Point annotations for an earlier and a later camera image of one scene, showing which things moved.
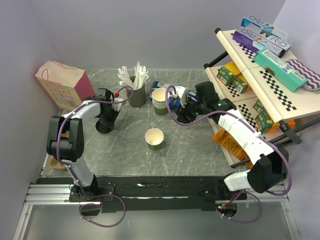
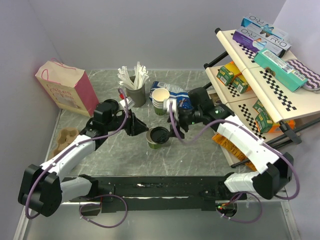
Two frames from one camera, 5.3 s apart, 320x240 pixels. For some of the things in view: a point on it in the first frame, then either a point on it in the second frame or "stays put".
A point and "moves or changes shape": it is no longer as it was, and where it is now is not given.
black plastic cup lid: [104, 127] moves or changes shape
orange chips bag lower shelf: [290, 123] stays put
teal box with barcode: [293, 79] stays put
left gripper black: [116, 113] → [134, 126]
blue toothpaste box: [256, 22] stays put
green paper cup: [154, 137] stays put
